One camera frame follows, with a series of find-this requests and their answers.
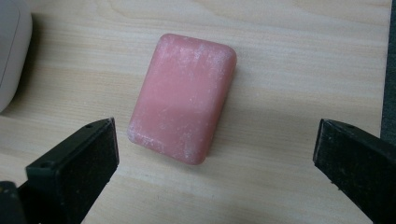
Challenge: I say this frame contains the pink soap bar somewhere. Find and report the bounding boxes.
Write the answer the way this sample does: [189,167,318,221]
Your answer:
[126,33,238,166]

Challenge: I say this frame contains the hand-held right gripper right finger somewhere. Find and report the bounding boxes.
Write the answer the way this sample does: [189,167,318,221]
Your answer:
[312,118,396,224]

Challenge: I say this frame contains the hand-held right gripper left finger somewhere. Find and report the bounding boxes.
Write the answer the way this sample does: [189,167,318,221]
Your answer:
[17,117,120,224]

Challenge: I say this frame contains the white plastic container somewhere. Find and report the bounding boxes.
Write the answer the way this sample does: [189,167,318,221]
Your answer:
[0,0,34,114]

